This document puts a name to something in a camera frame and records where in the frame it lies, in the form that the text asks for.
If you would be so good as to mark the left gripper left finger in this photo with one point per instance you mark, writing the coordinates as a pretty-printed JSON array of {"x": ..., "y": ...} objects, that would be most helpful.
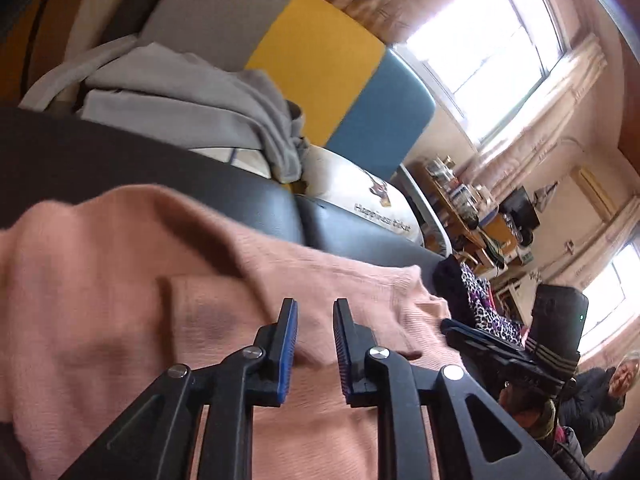
[{"x": 197, "y": 421}]

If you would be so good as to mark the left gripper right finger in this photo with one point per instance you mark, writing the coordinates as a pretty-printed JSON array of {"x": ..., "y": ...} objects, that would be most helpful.
[{"x": 432, "y": 423}]

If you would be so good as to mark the pink knit sweater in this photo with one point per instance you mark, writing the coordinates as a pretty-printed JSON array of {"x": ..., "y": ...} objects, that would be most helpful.
[{"x": 98, "y": 299}]

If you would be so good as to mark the person's right hand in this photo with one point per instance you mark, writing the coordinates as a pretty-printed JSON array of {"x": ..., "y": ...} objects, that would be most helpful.
[{"x": 534, "y": 412}]

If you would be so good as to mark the elderly person in background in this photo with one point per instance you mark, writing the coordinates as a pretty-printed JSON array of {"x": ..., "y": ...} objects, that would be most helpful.
[{"x": 589, "y": 414}]

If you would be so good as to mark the leopard print garment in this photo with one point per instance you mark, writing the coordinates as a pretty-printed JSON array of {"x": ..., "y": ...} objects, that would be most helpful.
[{"x": 470, "y": 301}]

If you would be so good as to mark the black monitor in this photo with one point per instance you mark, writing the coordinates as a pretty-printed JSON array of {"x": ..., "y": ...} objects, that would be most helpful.
[{"x": 518, "y": 206}]

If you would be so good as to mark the wooden cluttered desk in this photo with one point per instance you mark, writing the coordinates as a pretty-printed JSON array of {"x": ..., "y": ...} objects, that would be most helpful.
[{"x": 478, "y": 232}]

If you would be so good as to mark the white printed cushion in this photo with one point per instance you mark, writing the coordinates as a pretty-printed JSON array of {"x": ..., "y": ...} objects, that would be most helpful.
[{"x": 332, "y": 178}]

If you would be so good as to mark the grey yellow blue sofa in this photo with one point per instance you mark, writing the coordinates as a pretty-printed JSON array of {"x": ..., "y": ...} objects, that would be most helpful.
[{"x": 359, "y": 100}]

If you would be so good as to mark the grey sweatshirt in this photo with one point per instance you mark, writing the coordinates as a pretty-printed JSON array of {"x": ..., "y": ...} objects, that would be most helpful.
[{"x": 180, "y": 99}]

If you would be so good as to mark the pink patterned curtain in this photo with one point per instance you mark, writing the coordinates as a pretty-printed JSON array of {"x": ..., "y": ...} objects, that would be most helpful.
[{"x": 534, "y": 130}]

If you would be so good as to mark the wooden wardrobe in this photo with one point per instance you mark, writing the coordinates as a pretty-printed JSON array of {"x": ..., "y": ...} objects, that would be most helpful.
[{"x": 34, "y": 36}]

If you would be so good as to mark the wall air conditioner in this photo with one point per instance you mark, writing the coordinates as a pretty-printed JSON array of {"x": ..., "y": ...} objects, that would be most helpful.
[{"x": 594, "y": 192}]

